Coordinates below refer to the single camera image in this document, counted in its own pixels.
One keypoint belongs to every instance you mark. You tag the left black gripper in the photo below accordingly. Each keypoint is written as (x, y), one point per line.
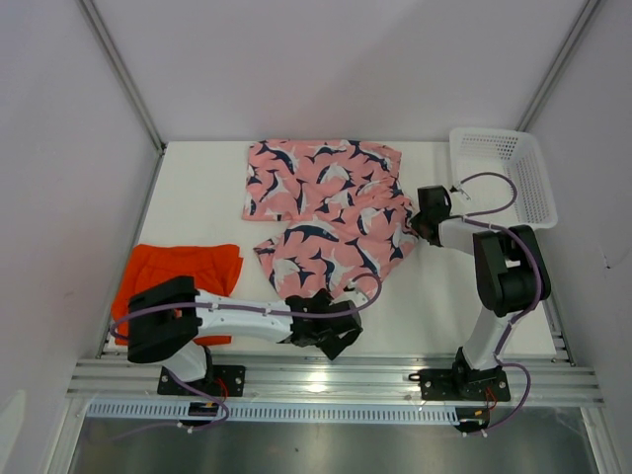
(334, 346)

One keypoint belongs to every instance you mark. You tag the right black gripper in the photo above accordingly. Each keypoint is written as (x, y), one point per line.
(416, 224)

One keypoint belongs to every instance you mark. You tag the pink patterned shorts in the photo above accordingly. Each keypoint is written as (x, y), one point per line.
(348, 218)

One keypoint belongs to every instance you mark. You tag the orange shorts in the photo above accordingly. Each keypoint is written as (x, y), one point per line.
(214, 269)

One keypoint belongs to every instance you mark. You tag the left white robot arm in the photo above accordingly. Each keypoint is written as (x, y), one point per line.
(167, 320)

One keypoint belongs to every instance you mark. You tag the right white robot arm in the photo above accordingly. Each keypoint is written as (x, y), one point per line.
(511, 280)

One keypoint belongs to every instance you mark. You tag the white plastic basket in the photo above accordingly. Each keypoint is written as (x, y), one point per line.
(505, 174)

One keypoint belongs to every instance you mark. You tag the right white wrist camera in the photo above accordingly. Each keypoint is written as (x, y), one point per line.
(459, 193)

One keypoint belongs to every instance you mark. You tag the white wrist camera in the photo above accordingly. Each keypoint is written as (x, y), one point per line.
(358, 299)
(459, 193)

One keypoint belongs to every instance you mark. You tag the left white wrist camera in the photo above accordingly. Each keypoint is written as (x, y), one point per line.
(358, 299)

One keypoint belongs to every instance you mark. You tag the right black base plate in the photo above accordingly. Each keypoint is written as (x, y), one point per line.
(462, 384)

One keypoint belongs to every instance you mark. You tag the aluminium mounting rail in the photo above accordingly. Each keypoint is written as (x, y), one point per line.
(381, 380)

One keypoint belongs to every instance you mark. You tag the slotted cable duct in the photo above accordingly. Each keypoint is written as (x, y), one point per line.
(280, 412)

